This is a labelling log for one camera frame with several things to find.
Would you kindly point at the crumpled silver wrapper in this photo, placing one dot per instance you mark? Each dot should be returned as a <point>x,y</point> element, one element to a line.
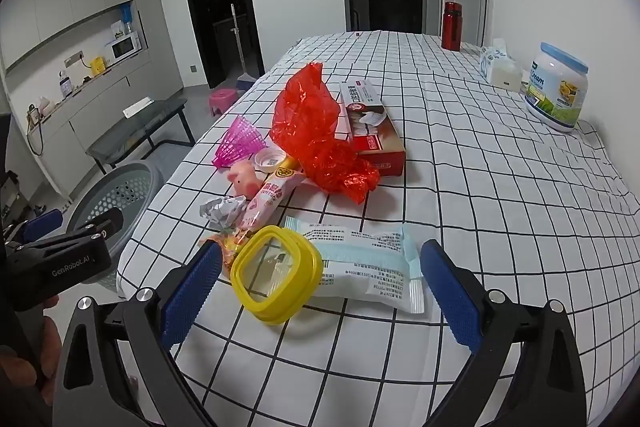
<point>220,212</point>

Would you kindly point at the pink plastic stool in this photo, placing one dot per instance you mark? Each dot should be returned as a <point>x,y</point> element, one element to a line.
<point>223,101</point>

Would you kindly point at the orange snack wrapper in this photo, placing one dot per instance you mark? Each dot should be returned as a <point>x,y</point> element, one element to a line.
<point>232,244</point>

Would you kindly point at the grey laundry basket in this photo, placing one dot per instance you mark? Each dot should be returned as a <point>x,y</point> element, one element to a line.
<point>125,187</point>

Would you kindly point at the red toothpaste box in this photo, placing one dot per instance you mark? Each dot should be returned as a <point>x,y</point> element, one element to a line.
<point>375,137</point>

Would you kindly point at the white flat box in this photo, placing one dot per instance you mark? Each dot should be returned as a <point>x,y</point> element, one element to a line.
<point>137,107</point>

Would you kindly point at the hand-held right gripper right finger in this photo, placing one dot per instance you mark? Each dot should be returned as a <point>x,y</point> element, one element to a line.
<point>450,292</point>

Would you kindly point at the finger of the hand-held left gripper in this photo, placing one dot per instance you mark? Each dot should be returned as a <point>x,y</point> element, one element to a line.
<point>40,226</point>
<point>102,222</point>

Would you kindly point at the white microwave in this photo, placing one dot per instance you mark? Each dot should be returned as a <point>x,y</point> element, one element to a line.
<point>125,47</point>

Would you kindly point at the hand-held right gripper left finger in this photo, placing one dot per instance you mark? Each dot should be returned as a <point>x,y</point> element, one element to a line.
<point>192,292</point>

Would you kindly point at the yellow plastic lid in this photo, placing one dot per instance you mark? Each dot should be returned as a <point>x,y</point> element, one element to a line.
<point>272,314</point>

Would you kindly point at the blue water bottle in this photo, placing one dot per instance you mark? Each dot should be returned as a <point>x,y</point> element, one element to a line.
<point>126,19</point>

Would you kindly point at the white checked tablecloth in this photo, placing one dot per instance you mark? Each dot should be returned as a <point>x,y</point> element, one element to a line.
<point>500,207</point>

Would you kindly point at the yellow box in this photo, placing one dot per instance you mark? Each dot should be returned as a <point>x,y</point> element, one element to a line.
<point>97,64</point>

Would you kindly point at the pink ribbed plastic cup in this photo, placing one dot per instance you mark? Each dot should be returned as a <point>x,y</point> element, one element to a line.
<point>237,144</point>

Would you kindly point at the broom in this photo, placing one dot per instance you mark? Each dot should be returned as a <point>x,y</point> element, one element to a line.
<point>240,52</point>

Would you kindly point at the person's left hand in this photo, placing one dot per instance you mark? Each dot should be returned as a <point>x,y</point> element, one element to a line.
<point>48,342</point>

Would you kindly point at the dark bench table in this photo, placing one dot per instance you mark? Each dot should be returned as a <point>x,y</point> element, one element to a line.
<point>140,127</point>

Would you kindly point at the wall socket strip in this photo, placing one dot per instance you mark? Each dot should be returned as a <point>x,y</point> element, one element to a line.
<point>74,58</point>

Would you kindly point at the white and blue wipes packet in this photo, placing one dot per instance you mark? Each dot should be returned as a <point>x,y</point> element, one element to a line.
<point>360,267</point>

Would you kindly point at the white tissue pack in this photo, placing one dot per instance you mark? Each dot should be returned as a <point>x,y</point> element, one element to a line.
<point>500,69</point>

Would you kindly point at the pink pig toy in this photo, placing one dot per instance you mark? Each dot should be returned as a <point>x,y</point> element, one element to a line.
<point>245,177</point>

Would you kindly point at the white milk powder jar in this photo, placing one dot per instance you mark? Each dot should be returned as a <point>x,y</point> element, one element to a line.
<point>555,92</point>

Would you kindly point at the red thermos bottle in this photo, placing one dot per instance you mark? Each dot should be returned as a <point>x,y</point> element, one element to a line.
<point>451,29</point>

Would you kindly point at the pink sausage wrapper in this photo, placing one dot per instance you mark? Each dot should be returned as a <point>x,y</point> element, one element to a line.
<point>265,202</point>

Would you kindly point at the white bottle cap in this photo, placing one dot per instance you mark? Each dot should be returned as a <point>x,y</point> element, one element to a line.
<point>270,161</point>

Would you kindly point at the red plastic bag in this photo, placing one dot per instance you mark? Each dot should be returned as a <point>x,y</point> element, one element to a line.
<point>310,122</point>

